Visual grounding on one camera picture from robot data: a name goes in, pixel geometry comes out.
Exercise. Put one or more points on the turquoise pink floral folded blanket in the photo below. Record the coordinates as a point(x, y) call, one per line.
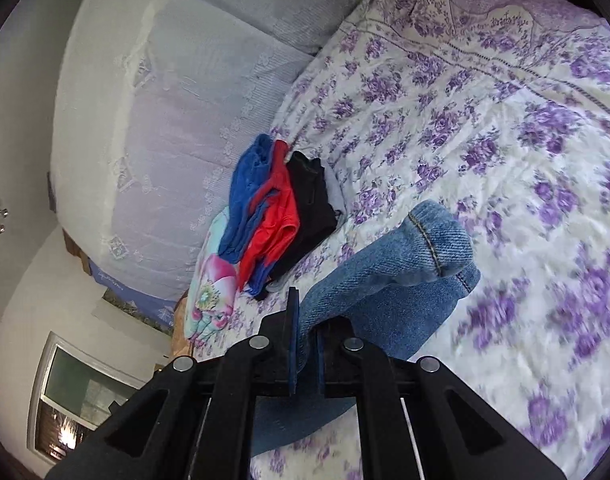
point(210, 280)

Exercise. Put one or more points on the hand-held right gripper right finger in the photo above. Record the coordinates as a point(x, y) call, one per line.
point(321, 360)

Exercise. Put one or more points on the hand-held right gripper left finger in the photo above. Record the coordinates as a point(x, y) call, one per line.
point(292, 340)

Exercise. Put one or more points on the white framed window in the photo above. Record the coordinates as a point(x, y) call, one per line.
point(80, 395)

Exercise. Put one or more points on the blue denim pants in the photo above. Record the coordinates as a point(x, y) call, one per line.
point(380, 285)

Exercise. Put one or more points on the blue patterned cloth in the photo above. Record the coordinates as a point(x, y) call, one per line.
point(135, 305)

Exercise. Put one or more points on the grey folded garment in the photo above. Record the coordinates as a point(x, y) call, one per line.
point(334, 195)

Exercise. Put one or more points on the black folded garment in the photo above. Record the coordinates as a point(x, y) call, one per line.
point(310, 200)

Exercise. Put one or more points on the purple floral bedspread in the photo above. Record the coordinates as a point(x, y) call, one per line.
point(435, 110)

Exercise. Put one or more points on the red and blue folded garment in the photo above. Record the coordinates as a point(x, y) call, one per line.
point(272, 230)

